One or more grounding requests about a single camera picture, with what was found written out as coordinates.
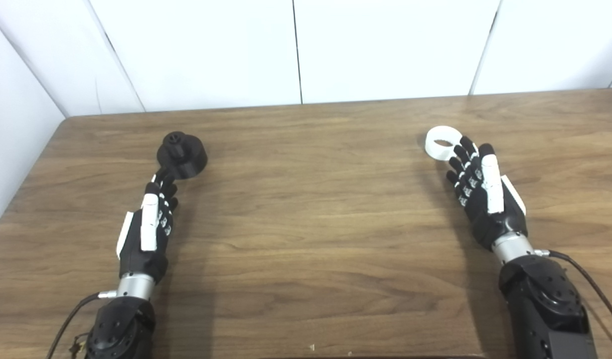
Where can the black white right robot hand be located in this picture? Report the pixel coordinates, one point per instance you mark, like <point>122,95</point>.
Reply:
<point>493,209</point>

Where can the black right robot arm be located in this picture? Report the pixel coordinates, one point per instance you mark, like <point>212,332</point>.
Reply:
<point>545,304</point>

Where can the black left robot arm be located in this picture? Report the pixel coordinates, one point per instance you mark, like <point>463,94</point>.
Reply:
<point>119,324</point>

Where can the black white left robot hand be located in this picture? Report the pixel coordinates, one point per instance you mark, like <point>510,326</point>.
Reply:
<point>149,234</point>

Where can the round black part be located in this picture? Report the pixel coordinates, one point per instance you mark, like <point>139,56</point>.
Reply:
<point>186,160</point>

